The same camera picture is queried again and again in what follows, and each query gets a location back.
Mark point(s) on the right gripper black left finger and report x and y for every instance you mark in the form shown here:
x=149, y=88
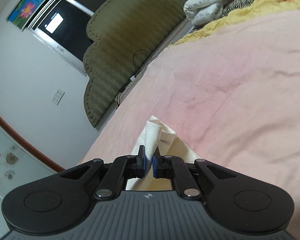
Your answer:
x=141, y=163

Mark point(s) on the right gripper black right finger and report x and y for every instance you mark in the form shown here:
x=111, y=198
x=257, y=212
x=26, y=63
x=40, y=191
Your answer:
x=157, y=164

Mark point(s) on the white textured pants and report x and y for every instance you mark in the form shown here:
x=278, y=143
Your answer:
x=155, y=135

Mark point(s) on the pink bed sheet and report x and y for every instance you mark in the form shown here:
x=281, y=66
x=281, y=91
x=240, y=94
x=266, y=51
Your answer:
x=233, y=97

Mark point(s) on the olive green padded headboard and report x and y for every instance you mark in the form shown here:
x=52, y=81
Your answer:
x=123, y=34

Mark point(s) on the white printed pillow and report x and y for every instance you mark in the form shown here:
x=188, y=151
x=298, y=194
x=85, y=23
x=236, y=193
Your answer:
x=201, y=12

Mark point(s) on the yellow zebra patterned blanket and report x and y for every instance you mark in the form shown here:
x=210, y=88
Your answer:
x=239, y=11

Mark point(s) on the blue floral curtain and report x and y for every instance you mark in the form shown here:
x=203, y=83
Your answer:
x=23, y=11

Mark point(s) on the white wall socket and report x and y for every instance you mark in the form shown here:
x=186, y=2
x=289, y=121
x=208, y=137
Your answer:
x=57, y=97

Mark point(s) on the dark aluminium frame window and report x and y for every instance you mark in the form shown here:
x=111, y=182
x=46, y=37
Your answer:
x=61, y=25

